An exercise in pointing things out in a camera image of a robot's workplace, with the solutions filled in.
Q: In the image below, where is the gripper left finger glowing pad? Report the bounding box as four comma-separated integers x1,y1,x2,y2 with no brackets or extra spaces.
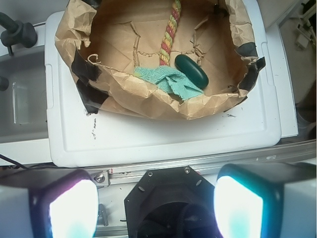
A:
0,169,99,238

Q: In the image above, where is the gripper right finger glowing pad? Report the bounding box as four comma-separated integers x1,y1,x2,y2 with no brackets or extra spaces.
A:
213,162,317,238

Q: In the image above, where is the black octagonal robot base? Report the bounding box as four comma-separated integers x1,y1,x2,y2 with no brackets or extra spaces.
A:
124,166,221,238

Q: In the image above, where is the green plastic pickle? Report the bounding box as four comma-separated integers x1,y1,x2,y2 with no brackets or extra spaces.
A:
175,55,209,89

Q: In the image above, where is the white plastic cooler lid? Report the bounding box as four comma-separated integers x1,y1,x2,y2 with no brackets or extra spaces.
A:
45,0,281,167

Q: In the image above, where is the teal knitted cloth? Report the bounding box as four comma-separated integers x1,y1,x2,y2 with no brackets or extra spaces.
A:
134,65,203,101

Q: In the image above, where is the brown paper bag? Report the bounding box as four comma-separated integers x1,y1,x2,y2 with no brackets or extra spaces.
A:
55,0,265,120

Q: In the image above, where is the black clamp knob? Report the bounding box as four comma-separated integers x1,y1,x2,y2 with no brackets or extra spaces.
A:
0,12,38,56

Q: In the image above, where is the metal corner bracket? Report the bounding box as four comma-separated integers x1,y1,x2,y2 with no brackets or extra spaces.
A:
91,172,110,188

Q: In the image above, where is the aluminium extrusion rail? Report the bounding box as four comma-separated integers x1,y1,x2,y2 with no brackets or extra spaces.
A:
0,142,317,185

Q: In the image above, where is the multicolour twisted rope toy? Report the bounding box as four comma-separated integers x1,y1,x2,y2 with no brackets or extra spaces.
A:
159,0,182,66

